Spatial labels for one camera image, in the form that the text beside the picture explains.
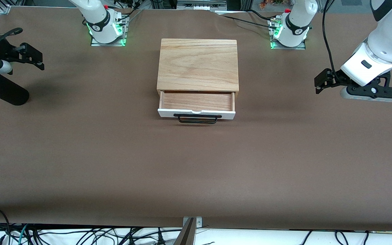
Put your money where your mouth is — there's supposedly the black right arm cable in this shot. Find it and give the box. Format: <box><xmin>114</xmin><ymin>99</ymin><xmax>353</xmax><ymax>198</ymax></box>
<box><xmin>0</xmin><ymin>28</ymin><xmax>23</xmax><ymax>60</ymax></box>

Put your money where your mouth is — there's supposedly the orange flower decoration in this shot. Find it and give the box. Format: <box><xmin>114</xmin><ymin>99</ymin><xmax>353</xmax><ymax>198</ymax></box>
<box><xmin>259</xmin><ymin>0</ymin><xmax>285</xmax><ymax>9</ymax></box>

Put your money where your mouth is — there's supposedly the black cylindrical vase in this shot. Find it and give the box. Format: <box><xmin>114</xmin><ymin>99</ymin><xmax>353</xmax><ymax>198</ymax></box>
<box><xmin>0</xmin><ymin>73</ymin><xmax>30</xmax><ymax>106</ymax></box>

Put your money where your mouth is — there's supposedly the grey electronics box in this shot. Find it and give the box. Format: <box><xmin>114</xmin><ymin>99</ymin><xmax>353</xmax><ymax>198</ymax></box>
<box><xmin>177</xmin><ymin>0</ymin><xmax>227</xmax><ymax>11</ymax></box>

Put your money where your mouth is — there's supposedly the white-fronted drawer with black handle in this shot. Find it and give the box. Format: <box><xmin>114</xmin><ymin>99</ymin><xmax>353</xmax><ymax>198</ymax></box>
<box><xmin>158</xmin><ymin>90</ymin><xmax>236</xmax><ymax>124</ymax></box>

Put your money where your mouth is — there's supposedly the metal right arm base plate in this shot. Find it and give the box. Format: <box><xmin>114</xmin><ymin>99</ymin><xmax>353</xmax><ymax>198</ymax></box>
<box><xmin>91</xmin><ymin>15</ymin><xmax>128</xmax><ymax>47</ymax></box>

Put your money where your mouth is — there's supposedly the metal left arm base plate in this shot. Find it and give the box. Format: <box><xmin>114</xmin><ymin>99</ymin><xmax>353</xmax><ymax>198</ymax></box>
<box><xmin>269</xmin><ymin>17</ymin><xmax>306</xmax><ymax>50</ymax></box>

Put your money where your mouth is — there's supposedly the grey slanted metal bar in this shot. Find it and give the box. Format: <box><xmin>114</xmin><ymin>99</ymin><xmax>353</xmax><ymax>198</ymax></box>
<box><xmin>173</xmin><ymin>218</ymin><xmax>196</xmax><ymax>245</ymax></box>

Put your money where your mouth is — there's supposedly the teal cable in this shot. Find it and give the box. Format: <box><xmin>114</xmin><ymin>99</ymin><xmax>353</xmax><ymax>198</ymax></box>
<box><xmin>11</xmin><ymin>224</ymin><xmax>29</xmax><ymax>245</ymax></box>

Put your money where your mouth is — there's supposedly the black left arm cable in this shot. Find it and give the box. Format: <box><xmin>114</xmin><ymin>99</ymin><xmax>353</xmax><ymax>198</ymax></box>
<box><xmin>322</xmin><ymin>0</ymin><xmax>338</xmax><ymax>77</ymax></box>

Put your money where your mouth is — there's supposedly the light wooden drawer cabinet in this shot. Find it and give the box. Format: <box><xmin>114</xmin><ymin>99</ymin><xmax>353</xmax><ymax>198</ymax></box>
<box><xmin>157</xmin><ymin>38</ymin><xmax>240</xmax><ymax>101</ymax></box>

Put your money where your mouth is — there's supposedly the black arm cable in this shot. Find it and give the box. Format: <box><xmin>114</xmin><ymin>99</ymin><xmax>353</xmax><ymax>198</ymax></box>
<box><xmin>322</xmin><ymin>0</ymin><xmax>338</xmax><ymax>77</ymax></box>
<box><xmin>0</xmin><ymin>28</ymin><xmax>23</xmax><ymax>60</ymax></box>

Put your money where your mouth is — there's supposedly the metal clamp bracket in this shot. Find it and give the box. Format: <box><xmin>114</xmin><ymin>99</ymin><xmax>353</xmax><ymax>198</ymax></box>
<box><xmin>182</xmin><ymin>216</ymin><xmax>203</xmax><ymax>228</ymax></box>

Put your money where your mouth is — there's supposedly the brown table cover sheet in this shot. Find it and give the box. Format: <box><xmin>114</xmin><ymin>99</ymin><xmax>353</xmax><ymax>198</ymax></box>
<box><xmin>0</xmin><ymin>9</ymin><xmax>392</xmax><ymax>232</ymax></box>

